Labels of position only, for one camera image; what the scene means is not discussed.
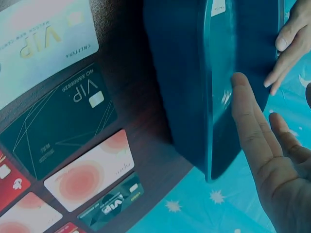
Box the black and green card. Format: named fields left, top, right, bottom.
left=77, top=171, right=145, bottom=232

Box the white card with pink circles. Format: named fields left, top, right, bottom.
left=43, top=129, right=135, bottom=213
left=0, top=192, right=64, bottom=233

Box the dark green lined card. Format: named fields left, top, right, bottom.
left=0, top=62, right=119, bottom=181

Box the red card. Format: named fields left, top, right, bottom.
left=52, top=221, right=82, bottom=233
left=0, top=150, right=32, bottom=207

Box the dark blue plastic case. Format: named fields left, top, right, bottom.
left=142, top=0, right=285, bottom=184

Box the person's left hand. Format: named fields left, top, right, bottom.
left=263, top=0, right=311, bottom=96

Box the person's right hand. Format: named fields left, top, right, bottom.
left=230, top=72, right=311, bottom=233

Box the white card with gold letters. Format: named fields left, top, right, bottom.
left=0, top=0, right=100, bottom=111

